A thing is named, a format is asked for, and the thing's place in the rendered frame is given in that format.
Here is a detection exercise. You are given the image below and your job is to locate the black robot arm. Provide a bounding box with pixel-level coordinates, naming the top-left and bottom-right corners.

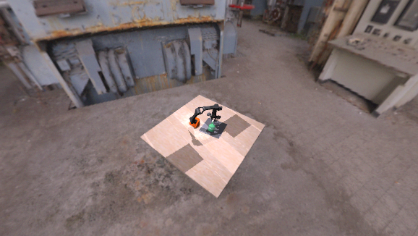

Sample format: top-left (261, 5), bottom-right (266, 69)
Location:
top-left (189, 104), bottom-right (223, 124)

